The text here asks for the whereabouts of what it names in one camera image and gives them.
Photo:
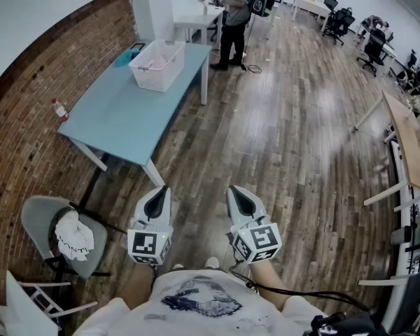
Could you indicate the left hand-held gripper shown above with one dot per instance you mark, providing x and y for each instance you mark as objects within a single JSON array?
[{"x": 148, "y": 243}]

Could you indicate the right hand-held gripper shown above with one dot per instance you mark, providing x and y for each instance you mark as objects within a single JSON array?
[{"x": 262, "y": 240}]

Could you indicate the white plastic laundry basket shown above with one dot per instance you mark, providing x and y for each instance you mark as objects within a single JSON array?
[{"x": 161, "y": 72}]

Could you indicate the pink garment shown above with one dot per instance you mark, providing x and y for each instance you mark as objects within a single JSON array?
[{"x": 154, "y": 63}]

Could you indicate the person's left forearm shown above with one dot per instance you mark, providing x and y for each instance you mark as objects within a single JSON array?
[{"x": 138, "y": 282}]

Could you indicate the person's right forearm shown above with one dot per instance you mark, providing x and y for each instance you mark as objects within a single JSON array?
[{"x": 269, "y": 282}]

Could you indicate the person's left white shoe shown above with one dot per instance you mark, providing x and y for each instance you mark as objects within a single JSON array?
[{"x": 178, "y": 266}]

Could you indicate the person's white shoe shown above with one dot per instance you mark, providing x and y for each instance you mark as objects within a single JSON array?
[
  {"x": 178, "y": 266},
  {"x": 212, "y": 262}
]

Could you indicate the person's right white shoe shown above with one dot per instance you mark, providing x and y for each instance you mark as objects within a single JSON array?
[{"x": 212, "y": 262}]

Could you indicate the white crumpled garment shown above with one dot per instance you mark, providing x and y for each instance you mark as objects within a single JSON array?
[{"x": 73, "y": 236}]

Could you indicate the person's white printed shirt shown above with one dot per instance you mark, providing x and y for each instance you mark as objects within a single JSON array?
[{"x": 203, "y": 310}]

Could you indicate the grey shell chair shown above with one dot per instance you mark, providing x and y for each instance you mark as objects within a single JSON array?
[{"x": 35, "y": 222}]

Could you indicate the red-capped water bottle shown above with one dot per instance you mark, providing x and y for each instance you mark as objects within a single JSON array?
[{"x": 60, "y": 110}]

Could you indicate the white wooden stool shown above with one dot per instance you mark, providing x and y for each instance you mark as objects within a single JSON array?
[{"x": 45, "y": 299}]

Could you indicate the teal fluffy cloth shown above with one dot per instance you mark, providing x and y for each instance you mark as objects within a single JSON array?
[{"x": 124, "y": 59}]

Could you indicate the black equipment pack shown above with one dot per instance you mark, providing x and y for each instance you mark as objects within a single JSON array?
[{"x": 350, "y": 325}]

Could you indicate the black framed tan board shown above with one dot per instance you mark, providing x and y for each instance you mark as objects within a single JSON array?
[{"x": 138, "y": 45}]

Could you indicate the white side table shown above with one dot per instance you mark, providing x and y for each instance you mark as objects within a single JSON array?
[{"x": 21, "y": 310}]

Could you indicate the wooden top table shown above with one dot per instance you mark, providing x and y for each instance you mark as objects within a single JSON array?
[{"x": 409, "y": 145}]

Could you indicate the black office chair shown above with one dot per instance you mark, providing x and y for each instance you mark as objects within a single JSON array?
[
  {"x": 330, "y": 0},
  {"x": 343, "y": 21},
  {"x": 376, "y": 45}
]

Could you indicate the vase with pink flowers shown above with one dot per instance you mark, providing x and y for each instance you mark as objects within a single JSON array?
[{"x": 204, "y": 2}]

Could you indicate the long white desk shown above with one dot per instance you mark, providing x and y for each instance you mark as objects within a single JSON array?
[{"x": 311, "y": 3}]

